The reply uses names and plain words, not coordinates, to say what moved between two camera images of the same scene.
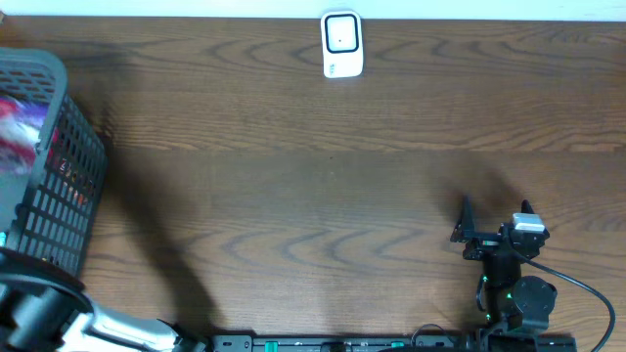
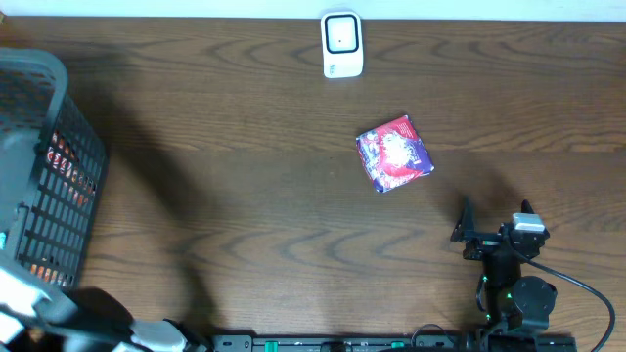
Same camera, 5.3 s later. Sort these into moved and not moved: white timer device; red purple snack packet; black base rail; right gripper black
Moved: red purple snack packet
Not moved: right gripper black; white timer device; black base rail
